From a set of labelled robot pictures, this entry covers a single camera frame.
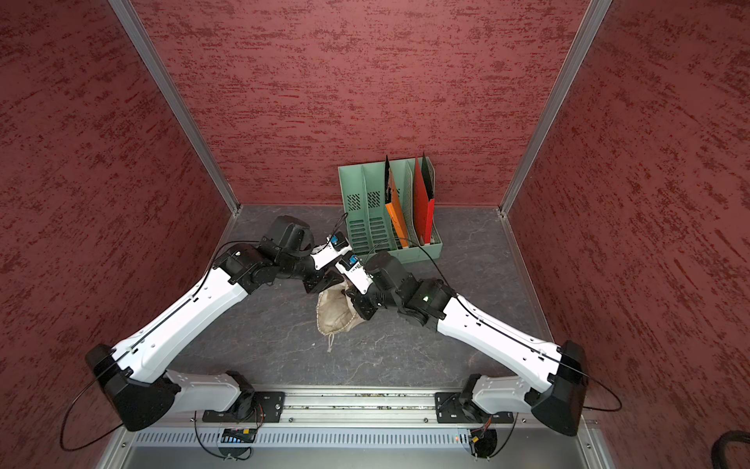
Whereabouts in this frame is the beige cloth soil bag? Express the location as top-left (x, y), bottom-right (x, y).
top-left (316, 281), bottom-right (364, 353)

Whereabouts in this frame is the aluminium corner post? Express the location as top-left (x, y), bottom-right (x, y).
top-left (499, 0), bottom-right (613, 218)
top-left (109, 0), bottom-right (241, 216)

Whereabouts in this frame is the perforated cable duct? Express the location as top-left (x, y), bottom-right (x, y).
top-left (133, 427), bottom-right (471, 451)

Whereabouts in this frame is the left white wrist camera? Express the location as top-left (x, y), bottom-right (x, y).
top-left (311, 232), bottom-right (352, 271)

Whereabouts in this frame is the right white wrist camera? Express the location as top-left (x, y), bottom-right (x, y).
top-left (335, 252), bottom-right (372, 295)

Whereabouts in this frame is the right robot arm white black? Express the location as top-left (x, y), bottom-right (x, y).
top-left (335, 252), bottom-right (589, 437)

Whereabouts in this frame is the green plastic file organizer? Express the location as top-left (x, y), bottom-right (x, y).
top-left (338, 158), bottom-right (443, 264)

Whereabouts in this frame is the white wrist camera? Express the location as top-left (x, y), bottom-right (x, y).
top-left (311, 232), bottom-right (352, 271)
top-left (335, 252), bottom-right (372, 295)

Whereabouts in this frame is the left aluminium corner post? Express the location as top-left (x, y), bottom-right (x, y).
top-left (109, 0), bottom-right (241, 216)

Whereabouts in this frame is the right aluminium corner post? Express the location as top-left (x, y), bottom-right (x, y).
top-left (499, 0), bottom-right (613, 218)

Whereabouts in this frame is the aluminium mounting rail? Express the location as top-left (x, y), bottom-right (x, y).
top-left (155, 378), bottom-right (583, 436)

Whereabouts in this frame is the orange folder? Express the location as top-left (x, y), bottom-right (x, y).
top-left (384, 156), bottom-right (409, 248)

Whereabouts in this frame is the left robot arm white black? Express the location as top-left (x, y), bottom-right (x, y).
top-left (86, 216), bottom-right (357, 431)

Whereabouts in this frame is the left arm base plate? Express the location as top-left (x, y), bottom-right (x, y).
top-left (201, 391), bottom-right (286, 425)

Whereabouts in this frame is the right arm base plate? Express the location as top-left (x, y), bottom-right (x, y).
top-left (434, 392), bottom-right (515, 425)

